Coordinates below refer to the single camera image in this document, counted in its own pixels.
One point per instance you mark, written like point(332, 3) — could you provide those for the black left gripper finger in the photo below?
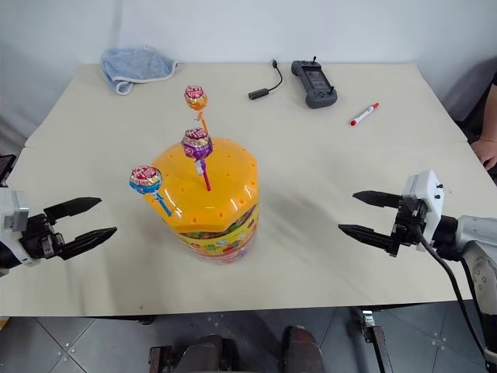
point(89, 240)
point(74, 206)

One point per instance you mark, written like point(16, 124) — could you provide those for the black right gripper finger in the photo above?
point(378, 199)
point(369, 236)

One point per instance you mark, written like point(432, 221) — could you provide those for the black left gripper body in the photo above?
point(39, 239)

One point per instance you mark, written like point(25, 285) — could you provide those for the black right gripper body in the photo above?
point(407, 227)

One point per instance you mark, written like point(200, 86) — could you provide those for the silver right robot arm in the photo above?
point(479, 237)

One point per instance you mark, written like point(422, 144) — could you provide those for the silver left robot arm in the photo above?
point(4, 258)

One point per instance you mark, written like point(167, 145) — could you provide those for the bystander's bare forearm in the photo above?
point(487, 153)

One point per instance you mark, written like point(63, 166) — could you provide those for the blue wrapped lollipop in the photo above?
point(144, 179)

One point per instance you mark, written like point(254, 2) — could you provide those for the lollipop jar with orange lid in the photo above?
point(217, 202)

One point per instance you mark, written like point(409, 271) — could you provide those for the purple wrapped lollipop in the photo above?
point(196, 145)

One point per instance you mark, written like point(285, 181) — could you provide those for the orange wrapped lollipop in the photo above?
point(195, 98)

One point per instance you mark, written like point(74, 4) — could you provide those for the red whiteboard marker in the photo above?
point(365, 113)

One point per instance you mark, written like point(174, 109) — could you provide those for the grey handheld controller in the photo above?
point(315, 83)

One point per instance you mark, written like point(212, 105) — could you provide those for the light blue towel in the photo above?
point(134, 68)

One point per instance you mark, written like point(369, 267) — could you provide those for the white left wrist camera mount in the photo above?
point(13, 211)

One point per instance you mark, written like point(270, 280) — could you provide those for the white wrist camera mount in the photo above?
point(13, 211)
point(429, 186)

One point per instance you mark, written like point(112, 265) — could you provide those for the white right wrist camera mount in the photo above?
point(429, 186)

